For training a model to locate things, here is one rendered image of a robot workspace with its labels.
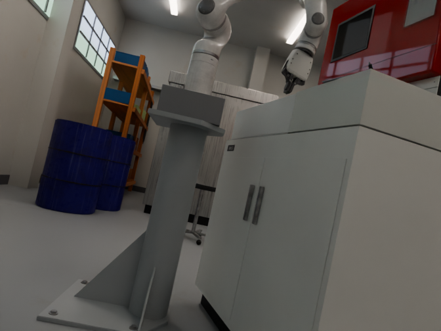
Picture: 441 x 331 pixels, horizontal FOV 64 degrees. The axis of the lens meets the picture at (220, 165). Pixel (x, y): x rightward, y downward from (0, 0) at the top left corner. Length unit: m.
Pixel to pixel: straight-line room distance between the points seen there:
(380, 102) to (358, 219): 0.30
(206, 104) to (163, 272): 0.69
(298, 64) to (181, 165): 0.60
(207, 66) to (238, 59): 6.99
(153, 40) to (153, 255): 7.45
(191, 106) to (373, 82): 0.70
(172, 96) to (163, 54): 7.09
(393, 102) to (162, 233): 0.94
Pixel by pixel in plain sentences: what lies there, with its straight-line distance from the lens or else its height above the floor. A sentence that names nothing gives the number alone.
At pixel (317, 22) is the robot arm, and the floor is 1.25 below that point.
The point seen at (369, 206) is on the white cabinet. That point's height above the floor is 0.62.
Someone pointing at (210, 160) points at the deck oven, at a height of 0.86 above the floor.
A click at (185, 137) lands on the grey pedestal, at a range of 1.43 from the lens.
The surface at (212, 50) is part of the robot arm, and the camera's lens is 1.55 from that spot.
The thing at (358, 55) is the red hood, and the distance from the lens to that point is 2.09.
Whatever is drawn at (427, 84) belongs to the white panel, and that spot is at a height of 1.19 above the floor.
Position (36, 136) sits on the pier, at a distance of 5.08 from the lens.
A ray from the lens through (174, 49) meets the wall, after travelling 8.52.
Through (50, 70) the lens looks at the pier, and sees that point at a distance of 5.17.
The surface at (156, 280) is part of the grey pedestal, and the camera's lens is 1.48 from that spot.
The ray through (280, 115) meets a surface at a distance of 1.32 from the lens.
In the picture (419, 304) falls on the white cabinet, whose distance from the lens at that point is 1.17.
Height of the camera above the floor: 0.60
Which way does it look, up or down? 3 degrees up
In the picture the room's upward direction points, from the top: 12 degrees clockwise
